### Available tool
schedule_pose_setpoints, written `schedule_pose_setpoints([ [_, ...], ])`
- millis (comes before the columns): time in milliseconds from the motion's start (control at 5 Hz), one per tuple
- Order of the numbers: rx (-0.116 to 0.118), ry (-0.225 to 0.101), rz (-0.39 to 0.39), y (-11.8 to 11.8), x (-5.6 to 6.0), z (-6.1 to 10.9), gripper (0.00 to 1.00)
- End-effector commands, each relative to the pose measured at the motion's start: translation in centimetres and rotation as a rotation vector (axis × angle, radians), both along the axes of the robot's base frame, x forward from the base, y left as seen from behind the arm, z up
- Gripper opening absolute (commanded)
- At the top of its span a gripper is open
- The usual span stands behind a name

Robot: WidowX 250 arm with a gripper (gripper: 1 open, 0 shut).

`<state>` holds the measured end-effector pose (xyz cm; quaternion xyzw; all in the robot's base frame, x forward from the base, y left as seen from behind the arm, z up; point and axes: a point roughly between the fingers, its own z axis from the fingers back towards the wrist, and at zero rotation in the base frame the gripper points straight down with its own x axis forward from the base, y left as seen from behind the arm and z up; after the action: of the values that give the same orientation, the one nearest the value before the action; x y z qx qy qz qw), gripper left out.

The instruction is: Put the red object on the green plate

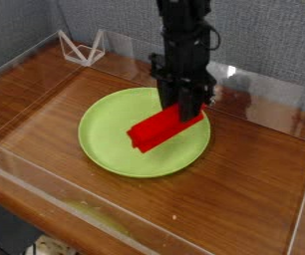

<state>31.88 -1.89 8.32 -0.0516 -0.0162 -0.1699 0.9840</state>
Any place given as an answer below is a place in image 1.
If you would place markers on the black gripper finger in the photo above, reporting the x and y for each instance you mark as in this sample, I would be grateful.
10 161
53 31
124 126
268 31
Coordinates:
167 92
189 102

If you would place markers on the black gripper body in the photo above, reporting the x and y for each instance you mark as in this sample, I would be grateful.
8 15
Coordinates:
181 66

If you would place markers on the red ridged block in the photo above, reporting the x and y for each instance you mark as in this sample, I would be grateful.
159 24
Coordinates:
157 128

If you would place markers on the green round plate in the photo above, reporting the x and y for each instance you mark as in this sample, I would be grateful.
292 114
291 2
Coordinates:
106 145

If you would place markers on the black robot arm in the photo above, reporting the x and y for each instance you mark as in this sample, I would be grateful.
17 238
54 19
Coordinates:
184 25

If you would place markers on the clear acrylic corner bracket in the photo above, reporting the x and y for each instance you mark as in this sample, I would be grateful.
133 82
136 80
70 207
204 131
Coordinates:
81 54

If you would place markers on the clear acrylic enclosure wall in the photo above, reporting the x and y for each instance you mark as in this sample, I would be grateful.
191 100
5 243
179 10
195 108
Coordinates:
235 203

